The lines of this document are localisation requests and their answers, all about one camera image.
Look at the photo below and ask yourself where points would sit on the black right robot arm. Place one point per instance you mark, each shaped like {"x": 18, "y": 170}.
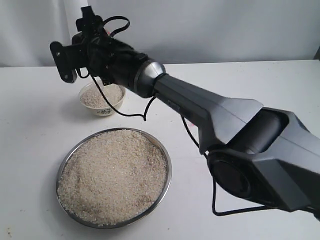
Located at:
{"x": 256, "y": 153}

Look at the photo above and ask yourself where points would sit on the white curtain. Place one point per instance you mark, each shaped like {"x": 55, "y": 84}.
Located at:
{"x": 27, "y": 27}

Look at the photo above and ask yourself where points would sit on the steel tray of rice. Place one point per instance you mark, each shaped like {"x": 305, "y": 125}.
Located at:
{"x": 113, "y": 178}

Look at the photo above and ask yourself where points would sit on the ceramic bowl of rice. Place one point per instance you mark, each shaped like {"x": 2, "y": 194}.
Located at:
{"x": 91, "y": 98}

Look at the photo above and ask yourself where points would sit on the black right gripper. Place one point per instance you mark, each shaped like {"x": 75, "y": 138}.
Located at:
{"x": 107, "y": 56}

